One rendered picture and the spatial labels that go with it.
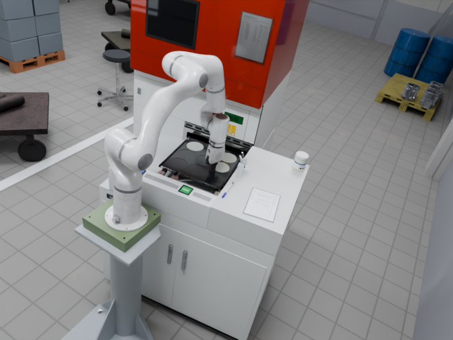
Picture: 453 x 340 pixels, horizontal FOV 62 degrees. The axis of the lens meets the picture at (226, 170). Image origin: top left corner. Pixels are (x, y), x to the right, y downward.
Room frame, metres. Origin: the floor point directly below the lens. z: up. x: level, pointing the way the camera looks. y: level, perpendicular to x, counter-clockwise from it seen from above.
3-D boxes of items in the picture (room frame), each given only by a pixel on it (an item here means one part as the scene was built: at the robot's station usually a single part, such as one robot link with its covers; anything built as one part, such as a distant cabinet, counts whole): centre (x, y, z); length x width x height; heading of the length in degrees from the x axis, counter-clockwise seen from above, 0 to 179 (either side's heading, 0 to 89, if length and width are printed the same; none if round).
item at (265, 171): (1.56, -0.21, 0.89); 0.62 x 0.35 x 0.14; 165
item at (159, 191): (1.42, 0.29, 0.89); 0.55 x 0.09 x 0.14; 75
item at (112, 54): (3.91, 1.43, 0.28); 0.53 x 0.51 x 0.56; 58
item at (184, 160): (1.75, 0.14, 0.90); 0.34 x 0.34 x 0.01; 75
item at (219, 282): (1.63, 0.09, 0.41); 0.96 x 0.64 x 0.82; 75
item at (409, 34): (6.96, -3.03, 0.39); 1.06 x 0.68 x 0.78; 66
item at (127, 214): (1.23, 0.40, 0.97); 0.19 x 0.19 x 0.18
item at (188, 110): (2.02, 0.26, 1.02); 0.81 x 0.03 x 0.40; 75
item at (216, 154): (1.67, 0.08, 1.03); 0.10 x 0.07 x 0.11; 140
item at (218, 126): (1.67, 0.08, 1.17); 0.09 x 0.08 x 0.13; 53
